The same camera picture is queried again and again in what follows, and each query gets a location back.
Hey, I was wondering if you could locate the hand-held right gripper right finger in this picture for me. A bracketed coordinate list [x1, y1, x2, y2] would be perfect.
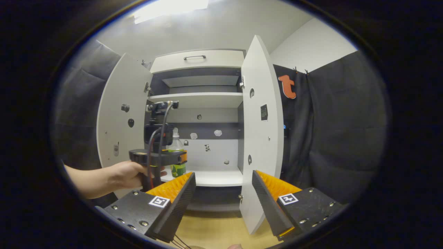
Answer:
[252, 170, 344, 241]

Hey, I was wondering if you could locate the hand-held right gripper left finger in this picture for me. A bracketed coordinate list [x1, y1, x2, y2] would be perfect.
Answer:
[95, 172, 197, 242]

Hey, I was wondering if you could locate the green label clear bottle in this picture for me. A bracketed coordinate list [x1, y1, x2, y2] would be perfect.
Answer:
[168, 127, 188, 178]

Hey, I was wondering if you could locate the white and grey cabinet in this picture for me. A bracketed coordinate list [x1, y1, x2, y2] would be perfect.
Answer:
[144, 48, 247, 212]

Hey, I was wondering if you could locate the white cabinet shelf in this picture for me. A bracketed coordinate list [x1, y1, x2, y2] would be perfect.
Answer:
[148, 92, 243, 109]
[161, 166, 243, 187]

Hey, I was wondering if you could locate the black backdrop cloth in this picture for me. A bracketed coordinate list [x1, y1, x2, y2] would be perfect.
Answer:
[52, 40, 121, 208]
[273, 50, 387, 204]

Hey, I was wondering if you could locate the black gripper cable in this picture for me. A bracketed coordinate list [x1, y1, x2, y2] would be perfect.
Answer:
[147, 101, 173, 189]

